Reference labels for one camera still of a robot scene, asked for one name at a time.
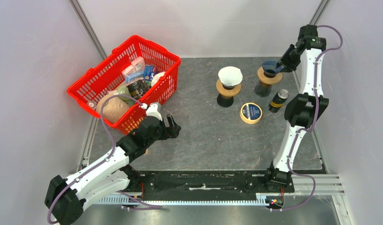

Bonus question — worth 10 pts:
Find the white paper coffee filter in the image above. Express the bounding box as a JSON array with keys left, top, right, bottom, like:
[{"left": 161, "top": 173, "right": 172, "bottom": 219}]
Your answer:
[{"left": 218, "top": 66, "right": 243, "bottom": 87}]

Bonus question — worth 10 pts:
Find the wooden dripper ring holder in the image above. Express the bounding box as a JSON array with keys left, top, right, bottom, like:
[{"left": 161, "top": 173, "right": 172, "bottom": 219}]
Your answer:
[{"left": 216, "top": 79, "right": 241, "bottom": 98}]

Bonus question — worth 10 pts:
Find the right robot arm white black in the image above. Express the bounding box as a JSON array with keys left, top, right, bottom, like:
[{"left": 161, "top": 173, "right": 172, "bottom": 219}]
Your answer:
[{"left": 263, "top": 25, "right": 329, "bottom": 192}]

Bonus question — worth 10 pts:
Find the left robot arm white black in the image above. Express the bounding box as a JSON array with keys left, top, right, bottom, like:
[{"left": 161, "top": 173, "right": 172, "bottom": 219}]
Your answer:
[{"left": 44, "top": 114, "right": 181, "bottom": 225}]

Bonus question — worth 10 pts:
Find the grey glass carafe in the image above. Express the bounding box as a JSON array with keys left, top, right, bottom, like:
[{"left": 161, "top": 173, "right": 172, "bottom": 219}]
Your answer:
[{"left": 254, "top": 82, "right": 272, "bottom": 97}]

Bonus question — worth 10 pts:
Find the black drink can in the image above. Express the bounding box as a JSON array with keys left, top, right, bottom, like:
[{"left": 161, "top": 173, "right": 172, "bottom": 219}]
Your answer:
[{"left": 268, "top": 89, "right": 289, "bottom": 113}]

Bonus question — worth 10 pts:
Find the dark snack bag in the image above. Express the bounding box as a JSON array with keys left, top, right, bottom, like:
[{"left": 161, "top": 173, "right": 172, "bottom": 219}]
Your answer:
[{"left": 127, "top": 79, "right": 150, "bottom": 100}]

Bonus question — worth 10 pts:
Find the beige toilet paper roll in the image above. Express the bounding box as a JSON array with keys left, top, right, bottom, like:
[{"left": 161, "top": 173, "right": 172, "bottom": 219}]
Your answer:
[{"left": 95, "top": 93, "right": 130, "bottom": 123}]

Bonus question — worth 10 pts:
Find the green pear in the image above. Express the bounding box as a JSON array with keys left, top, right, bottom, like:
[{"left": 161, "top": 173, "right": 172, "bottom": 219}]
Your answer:
[{"left": 115, "top": 84, "right": 132, "bottom": 101}]

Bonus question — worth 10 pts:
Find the white round object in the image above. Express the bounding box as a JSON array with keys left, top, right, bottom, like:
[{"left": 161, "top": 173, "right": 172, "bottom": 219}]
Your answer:
[{"left": 151, "top": 71, "right": 165, "bottom": 87}]

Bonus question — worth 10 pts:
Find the black carafe red band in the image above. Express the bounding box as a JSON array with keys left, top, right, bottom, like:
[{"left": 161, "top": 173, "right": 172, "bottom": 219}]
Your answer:
[{"left": 216, "top": 94, "right": 234, "bottom": 108}]

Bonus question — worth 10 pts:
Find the red plastic shopping basket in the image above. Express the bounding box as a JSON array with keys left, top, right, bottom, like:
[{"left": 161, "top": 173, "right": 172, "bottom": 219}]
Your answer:
[{"left": 67, "top": 35, "right": 181, "bottom": 118}]

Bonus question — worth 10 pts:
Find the masking tape roll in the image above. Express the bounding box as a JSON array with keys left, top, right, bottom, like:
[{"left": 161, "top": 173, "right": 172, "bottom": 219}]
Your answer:
[{"left": 239, "top": 102, "right": 263, "bottom": 125}]

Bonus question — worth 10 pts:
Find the blue white box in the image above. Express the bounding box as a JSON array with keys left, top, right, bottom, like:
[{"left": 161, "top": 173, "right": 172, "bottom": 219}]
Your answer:
[{"left": 125, "top": 65, "right": 158, "bottom": 83}]

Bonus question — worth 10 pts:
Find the pink white pack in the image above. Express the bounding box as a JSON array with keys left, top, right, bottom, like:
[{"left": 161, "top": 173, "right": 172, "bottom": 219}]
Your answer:
[{"left": 122, "top": 56, "right": 146, "bottom": 77}]

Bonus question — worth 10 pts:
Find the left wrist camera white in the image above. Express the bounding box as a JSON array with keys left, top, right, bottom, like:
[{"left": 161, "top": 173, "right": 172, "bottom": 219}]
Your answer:
[{"left": 146, "top": 102, "right": 163, "bottom": 121}]

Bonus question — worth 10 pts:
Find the black mounting base rail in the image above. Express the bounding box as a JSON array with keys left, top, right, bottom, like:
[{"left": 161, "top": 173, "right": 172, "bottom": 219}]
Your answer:
[{"left": 98, "top": 169, "right": 307, "bottom": 207}]

